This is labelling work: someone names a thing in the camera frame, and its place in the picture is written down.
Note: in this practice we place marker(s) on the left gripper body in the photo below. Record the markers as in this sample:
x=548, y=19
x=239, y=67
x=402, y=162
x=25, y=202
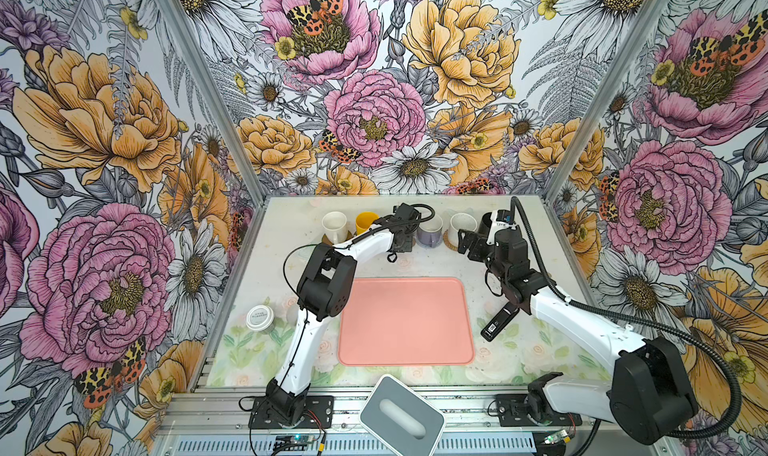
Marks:
x=406, y=245

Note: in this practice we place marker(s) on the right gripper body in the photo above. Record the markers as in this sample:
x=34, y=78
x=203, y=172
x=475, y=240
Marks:
x=485, y=253

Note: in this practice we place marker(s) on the purple handled white mug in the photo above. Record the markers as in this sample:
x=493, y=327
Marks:
x=429, y=233

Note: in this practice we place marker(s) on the yellow mug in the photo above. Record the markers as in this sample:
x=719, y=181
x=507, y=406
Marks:
x=364, y=221

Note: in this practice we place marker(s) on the white mug off tray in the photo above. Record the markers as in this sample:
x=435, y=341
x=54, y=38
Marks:
x=335, y=226

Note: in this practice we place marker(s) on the black mug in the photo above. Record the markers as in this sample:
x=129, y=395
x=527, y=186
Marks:
x=484, y=225

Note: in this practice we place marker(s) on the rattan woven round coaster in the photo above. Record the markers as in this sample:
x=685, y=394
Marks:
x=448, y=244

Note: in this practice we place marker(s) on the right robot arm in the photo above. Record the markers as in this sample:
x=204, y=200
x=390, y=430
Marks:
x=650, y=395

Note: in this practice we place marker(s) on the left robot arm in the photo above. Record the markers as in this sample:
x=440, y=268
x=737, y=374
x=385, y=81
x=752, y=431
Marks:
x=323, y=291

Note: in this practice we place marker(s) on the pink tray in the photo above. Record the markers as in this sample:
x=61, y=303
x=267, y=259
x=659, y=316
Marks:
x=406, y=322

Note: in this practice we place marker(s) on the glass jar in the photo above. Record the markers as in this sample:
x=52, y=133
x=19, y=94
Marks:
x=292, y=315

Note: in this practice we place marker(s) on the jar lid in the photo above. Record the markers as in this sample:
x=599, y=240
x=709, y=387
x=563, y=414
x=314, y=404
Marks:
x=260, y=318

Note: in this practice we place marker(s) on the right small circuit board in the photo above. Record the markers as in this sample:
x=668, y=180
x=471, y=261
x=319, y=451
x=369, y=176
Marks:
x=559, y=437

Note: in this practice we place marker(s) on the grey white box device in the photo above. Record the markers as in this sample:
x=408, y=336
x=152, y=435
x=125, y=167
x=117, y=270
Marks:
x=401, y=419

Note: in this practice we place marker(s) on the green circuit board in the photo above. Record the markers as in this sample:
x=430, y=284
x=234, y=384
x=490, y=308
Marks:
x=288, y=443

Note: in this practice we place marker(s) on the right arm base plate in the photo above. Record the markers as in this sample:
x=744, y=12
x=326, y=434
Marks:
x=524, y=410

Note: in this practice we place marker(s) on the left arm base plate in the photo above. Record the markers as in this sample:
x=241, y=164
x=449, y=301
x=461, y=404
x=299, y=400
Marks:
x=310, y=412

